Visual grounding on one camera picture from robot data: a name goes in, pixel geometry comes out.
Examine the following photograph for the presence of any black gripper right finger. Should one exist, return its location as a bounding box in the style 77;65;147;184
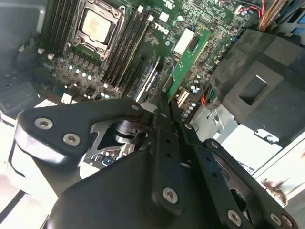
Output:
170;99;300;229

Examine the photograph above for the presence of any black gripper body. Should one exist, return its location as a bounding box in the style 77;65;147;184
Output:
47;150;239;229

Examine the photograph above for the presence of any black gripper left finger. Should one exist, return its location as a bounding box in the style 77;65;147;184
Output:
14;92;186;217

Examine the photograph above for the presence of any green RAM stick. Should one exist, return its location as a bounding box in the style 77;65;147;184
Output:
161;29;212;102

